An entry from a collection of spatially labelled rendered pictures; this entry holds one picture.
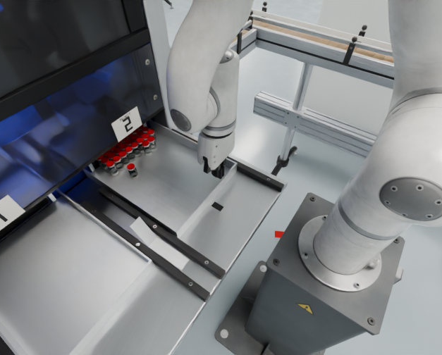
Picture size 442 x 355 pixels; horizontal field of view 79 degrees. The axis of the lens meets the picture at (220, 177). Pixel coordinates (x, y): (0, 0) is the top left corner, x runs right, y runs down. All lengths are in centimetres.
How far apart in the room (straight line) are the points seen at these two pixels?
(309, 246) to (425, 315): 119
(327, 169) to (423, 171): 176
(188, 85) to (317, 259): 48
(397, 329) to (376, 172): 140
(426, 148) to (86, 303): 63
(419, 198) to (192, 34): 36
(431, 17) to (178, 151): 66
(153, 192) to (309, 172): 145
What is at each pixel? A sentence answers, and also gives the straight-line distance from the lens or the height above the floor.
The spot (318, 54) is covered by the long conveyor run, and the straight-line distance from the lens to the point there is 137.
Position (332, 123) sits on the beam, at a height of 55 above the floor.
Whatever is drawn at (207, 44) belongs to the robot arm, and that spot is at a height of 130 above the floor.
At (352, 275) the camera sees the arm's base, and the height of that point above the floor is 87.
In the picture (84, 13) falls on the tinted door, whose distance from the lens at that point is 63.
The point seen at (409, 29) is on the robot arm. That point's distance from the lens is 36.
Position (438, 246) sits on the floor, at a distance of 206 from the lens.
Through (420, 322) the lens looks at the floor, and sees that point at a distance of 179.
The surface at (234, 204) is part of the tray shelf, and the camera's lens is 71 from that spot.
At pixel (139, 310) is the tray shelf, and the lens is 63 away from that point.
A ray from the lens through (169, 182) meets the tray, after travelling 76.
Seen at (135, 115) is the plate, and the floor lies 103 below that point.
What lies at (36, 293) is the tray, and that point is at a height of 88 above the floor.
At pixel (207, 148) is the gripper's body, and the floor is 105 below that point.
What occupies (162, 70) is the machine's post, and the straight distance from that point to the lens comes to 78.
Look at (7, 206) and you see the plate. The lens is 67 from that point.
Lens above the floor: 147
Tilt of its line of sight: 51 degrees down
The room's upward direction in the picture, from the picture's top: straight up
